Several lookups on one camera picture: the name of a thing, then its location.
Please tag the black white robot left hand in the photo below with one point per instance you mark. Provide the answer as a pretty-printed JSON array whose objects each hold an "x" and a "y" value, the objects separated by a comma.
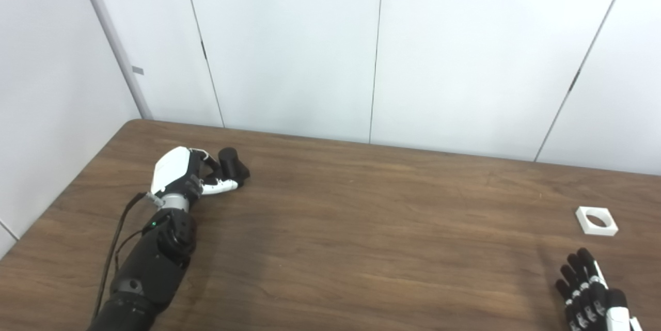
[{"x": 170, "y": 168}]

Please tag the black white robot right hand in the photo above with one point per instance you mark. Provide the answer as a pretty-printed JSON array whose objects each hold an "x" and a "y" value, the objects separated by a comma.
[{"x": 588, "y": 305}]

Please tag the black peg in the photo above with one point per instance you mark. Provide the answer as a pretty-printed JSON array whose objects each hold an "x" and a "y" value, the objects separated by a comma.
[{"x": 233, "y": 166}]

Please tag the white square piece with hole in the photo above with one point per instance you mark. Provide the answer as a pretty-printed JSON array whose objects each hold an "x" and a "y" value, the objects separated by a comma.
[{"x": 604, "y": 231}]

